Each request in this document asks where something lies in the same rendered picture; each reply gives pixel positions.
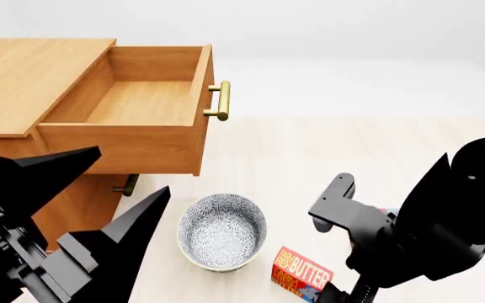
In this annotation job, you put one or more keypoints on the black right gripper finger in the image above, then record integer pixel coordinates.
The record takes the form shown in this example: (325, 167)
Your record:
(323, 225)

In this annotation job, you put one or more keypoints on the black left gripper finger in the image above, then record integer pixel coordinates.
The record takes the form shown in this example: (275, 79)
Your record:
(36, 180)
(129, 240)

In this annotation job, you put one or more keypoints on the red farm fresh butter box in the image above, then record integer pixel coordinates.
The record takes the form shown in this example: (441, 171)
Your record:
(297, 268)

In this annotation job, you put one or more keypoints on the open wooden drawer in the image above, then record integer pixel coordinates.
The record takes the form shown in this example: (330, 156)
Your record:
(141, 148)

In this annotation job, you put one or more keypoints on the wooden cabinet body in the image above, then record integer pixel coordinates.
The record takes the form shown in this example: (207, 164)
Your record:
(19, 79)

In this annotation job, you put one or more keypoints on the patterned grey white bowl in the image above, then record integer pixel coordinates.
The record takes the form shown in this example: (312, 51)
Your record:
(221, 233)

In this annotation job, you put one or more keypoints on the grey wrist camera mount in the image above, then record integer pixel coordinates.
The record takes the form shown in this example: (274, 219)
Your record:
(340, 186)

